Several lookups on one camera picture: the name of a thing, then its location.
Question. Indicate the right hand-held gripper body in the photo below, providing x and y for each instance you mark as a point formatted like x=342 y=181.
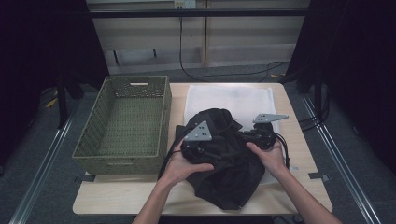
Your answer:
x=264 y=135

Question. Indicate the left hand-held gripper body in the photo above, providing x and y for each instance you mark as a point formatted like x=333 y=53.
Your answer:
x=199 y=133

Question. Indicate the white mesh laundry bag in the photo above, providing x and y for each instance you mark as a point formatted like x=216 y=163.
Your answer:
x=236 y=99

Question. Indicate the black cloth garment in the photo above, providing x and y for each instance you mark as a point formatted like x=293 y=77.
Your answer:
x=230 y=180

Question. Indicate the green woven basket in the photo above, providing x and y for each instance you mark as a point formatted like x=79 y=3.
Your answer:
x=134 y=124

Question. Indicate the person's right hand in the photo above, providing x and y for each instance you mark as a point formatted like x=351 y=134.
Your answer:
x=274 y=160

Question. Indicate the person's left hand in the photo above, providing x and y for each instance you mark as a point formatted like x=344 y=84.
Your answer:
x=180 y=168

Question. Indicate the black metal stand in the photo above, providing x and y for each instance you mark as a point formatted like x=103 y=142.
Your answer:
x=61 y=102
x=317 y=93

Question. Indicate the grey tape piece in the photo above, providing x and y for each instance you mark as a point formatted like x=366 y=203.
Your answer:
x=319 y=176
x=84 y=178

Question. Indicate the dark curtain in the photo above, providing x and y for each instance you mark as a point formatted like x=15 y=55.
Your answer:
x=358 y=62
x=37 y=46

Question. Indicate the yellow floor tape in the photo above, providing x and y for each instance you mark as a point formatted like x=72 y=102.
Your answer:
x=51 y=102

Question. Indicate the metal floor rail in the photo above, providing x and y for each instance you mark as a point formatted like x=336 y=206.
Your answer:
x=339 y=155
x=40 y=174

